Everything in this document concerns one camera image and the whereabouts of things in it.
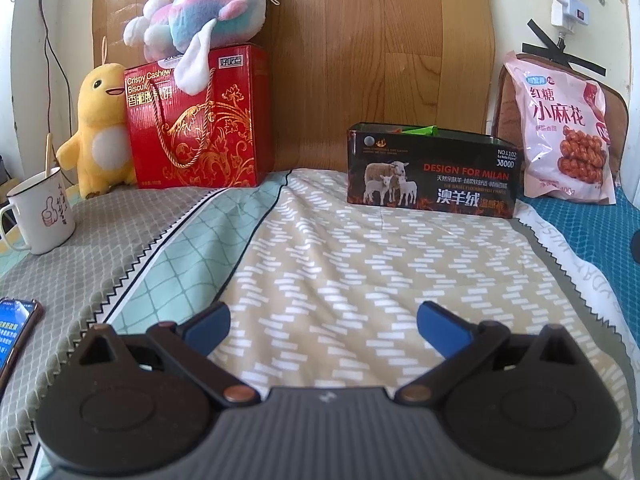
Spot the teal patterned quilt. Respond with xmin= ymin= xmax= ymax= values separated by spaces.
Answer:
xmin=520 ymin=180 xmax=640 ymax=281

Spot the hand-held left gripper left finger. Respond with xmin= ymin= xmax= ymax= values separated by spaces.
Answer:
xmin=75 ymin=301 xmax=262 ymax=407

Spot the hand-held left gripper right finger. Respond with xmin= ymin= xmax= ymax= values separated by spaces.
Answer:
xmin=397 ymin=301 xmax=583 ymax=407

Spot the black sheep print box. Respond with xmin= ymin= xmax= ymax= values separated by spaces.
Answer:
xmin=346 ymin=122 xmax=523 ymax=220

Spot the white plug adapter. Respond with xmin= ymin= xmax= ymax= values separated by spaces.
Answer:
xmin=551 ymin=0 xmax=595 ymax=29

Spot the wooden headboard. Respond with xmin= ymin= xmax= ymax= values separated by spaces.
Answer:
xmin=90 ymin=0 xmax=503 ymax=188

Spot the smartphone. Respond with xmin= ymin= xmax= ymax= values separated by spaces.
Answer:
xmin=0 ymin=297 xmax=45 ymax=396

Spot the patchwork printed blanket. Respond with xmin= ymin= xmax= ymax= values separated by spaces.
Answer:
xmin=0 ymin=167 xmax=640 ymax=480

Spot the large pink snack bag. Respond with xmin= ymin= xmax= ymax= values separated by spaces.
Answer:
xmin=502 ymin=50 xmax=617 ymax=206

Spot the pastel unicorn plush toy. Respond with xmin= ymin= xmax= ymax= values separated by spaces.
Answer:
xmin=123 ymin=0 xmax=273 ymax=96

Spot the red gift box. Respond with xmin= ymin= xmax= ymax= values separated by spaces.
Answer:
xmin=123 ymin=44 xmax=275 ymax=190

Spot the black tape strip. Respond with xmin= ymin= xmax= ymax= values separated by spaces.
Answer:
xmin=520 ymin=41 xmax=607 ymax=77
xmin=526 ymin=18 xmax=564 ymax=49

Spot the black wall cable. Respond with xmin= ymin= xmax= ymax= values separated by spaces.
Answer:
xmin=36 ymin=0 xmax=60 ymax=136

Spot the yellow duck plush toy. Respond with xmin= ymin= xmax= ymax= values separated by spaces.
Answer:
xmin=56 ymin=36 xmax=138 ymax=200

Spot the white enamel mug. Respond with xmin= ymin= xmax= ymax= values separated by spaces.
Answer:
xmin=0 ymin=167 xmax=77 ymax=256

